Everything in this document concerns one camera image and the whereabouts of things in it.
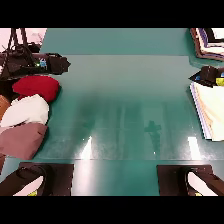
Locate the white folded garment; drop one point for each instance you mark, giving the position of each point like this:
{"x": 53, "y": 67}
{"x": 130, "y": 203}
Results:
{"x": 213, "y": 49}

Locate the red garment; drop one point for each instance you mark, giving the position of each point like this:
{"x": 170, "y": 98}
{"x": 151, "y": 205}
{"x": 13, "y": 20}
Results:
{"x": 35, "y": 86}

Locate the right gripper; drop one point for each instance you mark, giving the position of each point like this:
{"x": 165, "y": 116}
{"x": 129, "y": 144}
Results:
{"x": 207, "y": 75}

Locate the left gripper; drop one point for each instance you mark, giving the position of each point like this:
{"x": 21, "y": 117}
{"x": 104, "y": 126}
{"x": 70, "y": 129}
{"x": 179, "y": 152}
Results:
{"x": 58, "y": 63}

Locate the dark brown folded garment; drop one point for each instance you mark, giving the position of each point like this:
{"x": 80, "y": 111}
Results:
{"x": 196, "y": 46}

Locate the mauve garment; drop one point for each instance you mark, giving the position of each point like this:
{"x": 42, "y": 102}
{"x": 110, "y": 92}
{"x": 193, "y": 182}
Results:
{"x": 21, "y": 140}

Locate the pale lilac garment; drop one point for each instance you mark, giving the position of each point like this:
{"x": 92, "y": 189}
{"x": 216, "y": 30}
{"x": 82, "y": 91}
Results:
{"x": 199, "y": 110}

